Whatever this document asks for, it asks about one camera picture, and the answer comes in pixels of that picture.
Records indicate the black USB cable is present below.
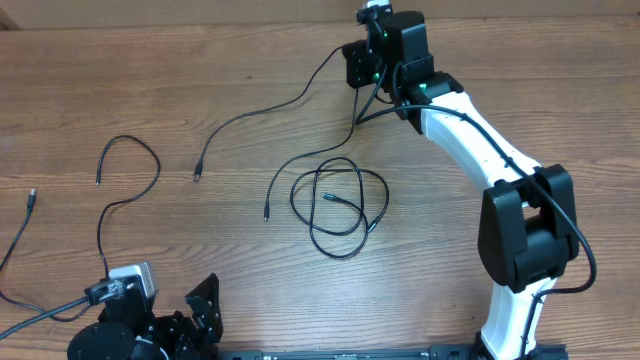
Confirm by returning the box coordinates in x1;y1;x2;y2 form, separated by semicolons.
289;156;390;260
0;134;162;324
192;44;361;223

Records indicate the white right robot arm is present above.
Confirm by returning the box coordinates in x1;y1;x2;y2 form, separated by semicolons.
343;1;579;359

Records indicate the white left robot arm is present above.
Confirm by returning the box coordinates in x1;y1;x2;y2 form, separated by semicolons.
67;273;223;360

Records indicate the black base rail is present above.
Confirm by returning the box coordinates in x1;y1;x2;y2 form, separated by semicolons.
217;342;571;360

